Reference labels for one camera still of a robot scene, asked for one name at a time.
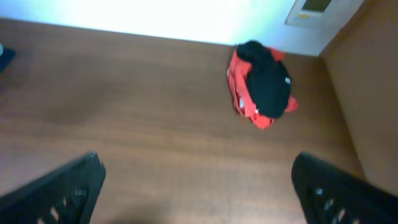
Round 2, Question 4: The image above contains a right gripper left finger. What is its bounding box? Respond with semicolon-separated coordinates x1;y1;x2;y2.
1;152;106;223

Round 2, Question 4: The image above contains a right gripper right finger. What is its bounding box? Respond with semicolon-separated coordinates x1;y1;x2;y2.
291;152;397;224

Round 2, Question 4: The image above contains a black garment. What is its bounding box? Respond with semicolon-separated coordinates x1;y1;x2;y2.
236;40;292;119

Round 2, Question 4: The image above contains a navy blue folded garment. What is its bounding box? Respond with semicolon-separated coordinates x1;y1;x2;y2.
0;48;16;73

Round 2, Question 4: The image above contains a red garment under pile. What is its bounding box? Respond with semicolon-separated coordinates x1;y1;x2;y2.
226;47;299;129

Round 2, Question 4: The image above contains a white wall plate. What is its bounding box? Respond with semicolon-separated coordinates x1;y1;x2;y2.
285;0;332;27

